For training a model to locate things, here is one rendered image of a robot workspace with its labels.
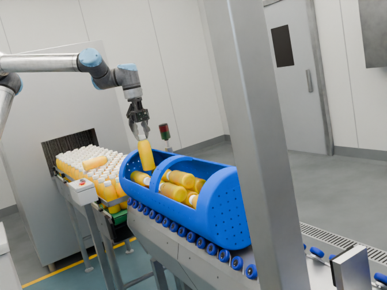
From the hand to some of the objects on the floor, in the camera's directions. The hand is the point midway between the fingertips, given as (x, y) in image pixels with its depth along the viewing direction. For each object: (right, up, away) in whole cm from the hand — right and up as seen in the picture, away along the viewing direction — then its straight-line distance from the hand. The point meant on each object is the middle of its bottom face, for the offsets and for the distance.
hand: (141, 137), depth 195 cm
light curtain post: (+67, -145, -106) cm, 191 cm away
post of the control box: (-14, -130, +43) cm, 138 cm away
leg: (+18, -126, +30) cm, 131 cm away
